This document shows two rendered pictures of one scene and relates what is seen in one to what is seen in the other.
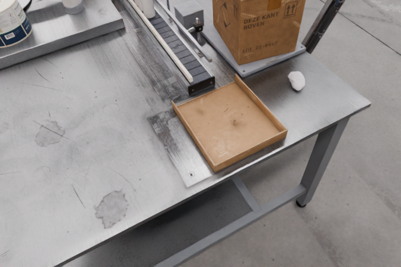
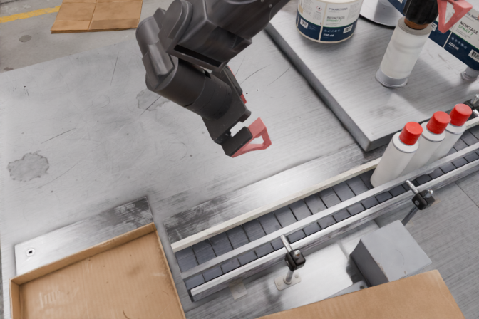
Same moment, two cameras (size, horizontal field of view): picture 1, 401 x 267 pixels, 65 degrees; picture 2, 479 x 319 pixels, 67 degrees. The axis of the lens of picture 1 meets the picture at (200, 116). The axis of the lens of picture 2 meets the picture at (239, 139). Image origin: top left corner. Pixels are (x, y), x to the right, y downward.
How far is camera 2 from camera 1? 0.96 m
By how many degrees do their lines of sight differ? 53
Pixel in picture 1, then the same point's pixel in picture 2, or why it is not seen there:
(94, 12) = (385, 102)
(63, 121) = (168, 107)
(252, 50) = not seen: outside the picture
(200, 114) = (130, 270)
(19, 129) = not seen: hidden behind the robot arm
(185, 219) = not seen: hidden behind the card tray
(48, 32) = (328, 59)
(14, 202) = (75, 88)
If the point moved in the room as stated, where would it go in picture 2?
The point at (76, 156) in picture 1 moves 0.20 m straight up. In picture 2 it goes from (111, 126) to (88, 72)
